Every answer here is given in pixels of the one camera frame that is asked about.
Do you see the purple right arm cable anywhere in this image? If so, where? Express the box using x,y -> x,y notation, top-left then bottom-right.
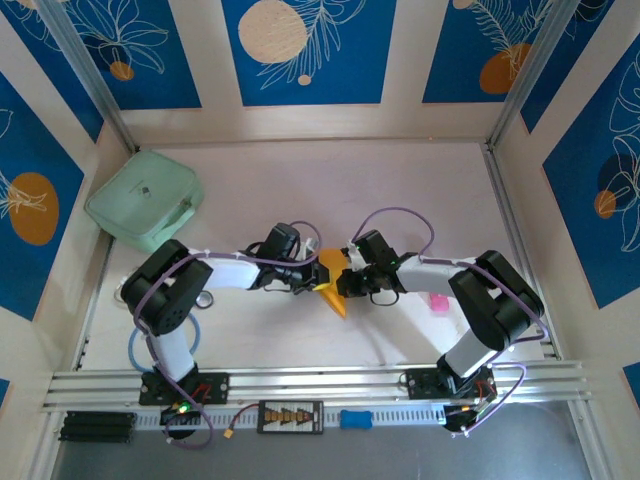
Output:
352,206 -> 550,437

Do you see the aluminium side rail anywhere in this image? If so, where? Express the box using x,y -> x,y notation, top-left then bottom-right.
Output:
73,234 -> 115,372
480,144 -> 561,361

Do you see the black power distribution board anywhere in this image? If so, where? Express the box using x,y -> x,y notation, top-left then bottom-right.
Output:
257,400 -> 325,435

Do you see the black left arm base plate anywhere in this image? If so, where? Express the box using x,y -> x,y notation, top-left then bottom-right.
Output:
138,372 -> 231,406

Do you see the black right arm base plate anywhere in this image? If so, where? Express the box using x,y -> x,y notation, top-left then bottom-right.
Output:
405,368 -> 496,401

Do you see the mint green zip case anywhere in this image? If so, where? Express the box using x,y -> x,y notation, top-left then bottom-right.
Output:
83,150 -> 206,254

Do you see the blue sponge block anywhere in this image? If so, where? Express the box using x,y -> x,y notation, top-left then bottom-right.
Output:
339,409 -> 374,430

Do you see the grey slotted cable duct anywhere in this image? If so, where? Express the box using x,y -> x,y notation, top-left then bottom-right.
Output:
134,403 -> 446,432

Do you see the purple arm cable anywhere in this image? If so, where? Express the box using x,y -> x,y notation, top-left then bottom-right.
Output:
352,206 -> 550,437
134,219 -> 321,450

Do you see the aluminium mounting rail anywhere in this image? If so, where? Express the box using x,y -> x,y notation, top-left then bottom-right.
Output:
42,359 -> 594,409

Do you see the wire with yellow connector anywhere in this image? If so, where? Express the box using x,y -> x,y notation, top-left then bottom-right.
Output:
223,403 -> 261,442

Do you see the yellow cloth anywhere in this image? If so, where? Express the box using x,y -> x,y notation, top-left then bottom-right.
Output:
313,248 -> 349,319

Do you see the black adapter board with wires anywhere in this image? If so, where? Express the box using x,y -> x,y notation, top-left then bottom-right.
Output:
442,399 -> 496,440
159,404 -> 202,444

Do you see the aluminium frame post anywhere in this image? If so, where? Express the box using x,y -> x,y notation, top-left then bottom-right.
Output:
37,0 -> 140,154
485,0 -> 586,154

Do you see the black ribbed box stack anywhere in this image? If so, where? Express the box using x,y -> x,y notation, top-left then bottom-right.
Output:
58,410 -> 137,444

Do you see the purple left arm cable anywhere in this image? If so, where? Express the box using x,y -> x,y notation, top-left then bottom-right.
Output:
134,219 -> 321,450

